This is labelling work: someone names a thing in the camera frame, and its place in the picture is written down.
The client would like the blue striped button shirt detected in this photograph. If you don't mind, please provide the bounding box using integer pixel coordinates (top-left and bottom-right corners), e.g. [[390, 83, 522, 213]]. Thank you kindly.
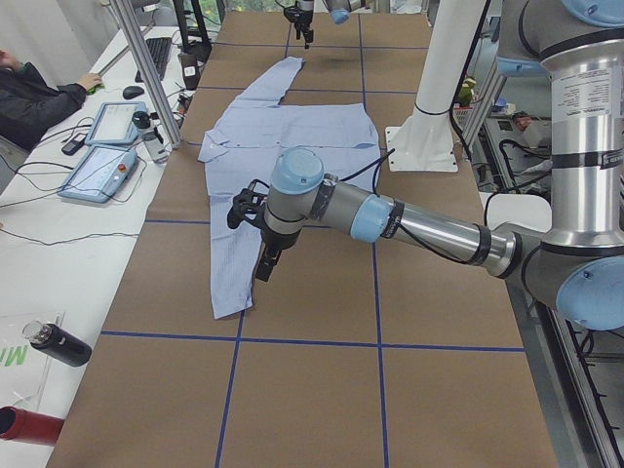
[[199, 57, 380, 319]]

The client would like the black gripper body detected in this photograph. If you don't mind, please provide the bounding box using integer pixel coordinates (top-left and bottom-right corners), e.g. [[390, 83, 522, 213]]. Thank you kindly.
[[261, 228, 300, 260], [284, 4, 313, 32]]

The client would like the black computer keyboard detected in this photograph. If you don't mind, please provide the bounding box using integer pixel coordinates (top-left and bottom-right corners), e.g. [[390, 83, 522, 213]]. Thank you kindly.
[[146, 37, 173, 80]]

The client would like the black computer mouse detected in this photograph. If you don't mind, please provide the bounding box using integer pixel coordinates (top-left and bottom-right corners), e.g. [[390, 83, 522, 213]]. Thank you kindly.
[[122, 85, 145, 100]]

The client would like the black thermos bottle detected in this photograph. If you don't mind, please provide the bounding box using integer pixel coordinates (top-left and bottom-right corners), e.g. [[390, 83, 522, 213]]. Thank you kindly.
[[22, 321, 92, 368]]

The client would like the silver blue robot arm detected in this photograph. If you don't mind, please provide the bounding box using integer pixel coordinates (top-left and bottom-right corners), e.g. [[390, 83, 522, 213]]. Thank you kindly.
[[276, 0, 370, 49], [254, 1, 623, 331]]

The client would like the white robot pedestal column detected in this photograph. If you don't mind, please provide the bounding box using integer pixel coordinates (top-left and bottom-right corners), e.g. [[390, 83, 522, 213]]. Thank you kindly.
[[387, 0, 489, 173]]

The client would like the lower blue teach pendant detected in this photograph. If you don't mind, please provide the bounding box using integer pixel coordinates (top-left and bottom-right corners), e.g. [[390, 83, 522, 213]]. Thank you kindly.
[[58, 145, 137, 204]]

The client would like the black mobile phone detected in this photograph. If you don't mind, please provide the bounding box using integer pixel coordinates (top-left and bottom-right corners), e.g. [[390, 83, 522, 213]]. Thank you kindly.
[[60, 134, 87, 156]]

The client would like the brown table cover mat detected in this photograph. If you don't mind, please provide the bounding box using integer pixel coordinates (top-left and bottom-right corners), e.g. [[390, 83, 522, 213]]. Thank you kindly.
[[49, 12, 557, 467]]

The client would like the clear water bottle black cap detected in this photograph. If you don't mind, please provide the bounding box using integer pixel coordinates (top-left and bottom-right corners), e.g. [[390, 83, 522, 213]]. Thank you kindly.
[[132, 110, 169, 164]]

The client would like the red cylinder bottle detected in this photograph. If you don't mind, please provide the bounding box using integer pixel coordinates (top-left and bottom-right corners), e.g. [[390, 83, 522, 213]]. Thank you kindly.
[[1, 407, 64, 447]]

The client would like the grey aluminium frame post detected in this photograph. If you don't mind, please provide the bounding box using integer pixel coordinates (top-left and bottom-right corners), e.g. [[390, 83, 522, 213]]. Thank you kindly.
[[110, 0, 181, 149]]

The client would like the black monitor stand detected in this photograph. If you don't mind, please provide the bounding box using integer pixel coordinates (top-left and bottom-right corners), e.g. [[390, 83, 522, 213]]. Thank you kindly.
[[173, 0, 213, 63]]

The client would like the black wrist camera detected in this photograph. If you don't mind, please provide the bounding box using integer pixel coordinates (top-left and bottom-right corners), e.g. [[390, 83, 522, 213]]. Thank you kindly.
[[227, 178, 269, 230]]

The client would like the green plastic toy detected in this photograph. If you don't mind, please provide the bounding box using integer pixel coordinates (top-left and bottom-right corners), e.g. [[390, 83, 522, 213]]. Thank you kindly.
[[88, 84, 105, 95]]

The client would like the person in dark jacket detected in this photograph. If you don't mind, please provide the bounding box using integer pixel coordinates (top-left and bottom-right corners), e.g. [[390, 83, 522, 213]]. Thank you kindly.
[[1, 50, 102, 152]]

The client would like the dark tumbler with label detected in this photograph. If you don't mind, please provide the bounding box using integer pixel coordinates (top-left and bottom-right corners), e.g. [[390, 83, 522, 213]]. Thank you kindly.
[[178, 52, 201, 91]]

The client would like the blue teach pendant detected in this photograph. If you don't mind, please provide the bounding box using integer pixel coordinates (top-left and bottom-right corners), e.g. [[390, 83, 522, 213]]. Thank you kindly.
[[58, 145, 137, 204], [85, 101, 147, 146]]

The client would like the upper blue teach pendant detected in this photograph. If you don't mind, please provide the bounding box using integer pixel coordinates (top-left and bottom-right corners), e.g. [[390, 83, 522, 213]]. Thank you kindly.
[[85, 101, 147, 146]]

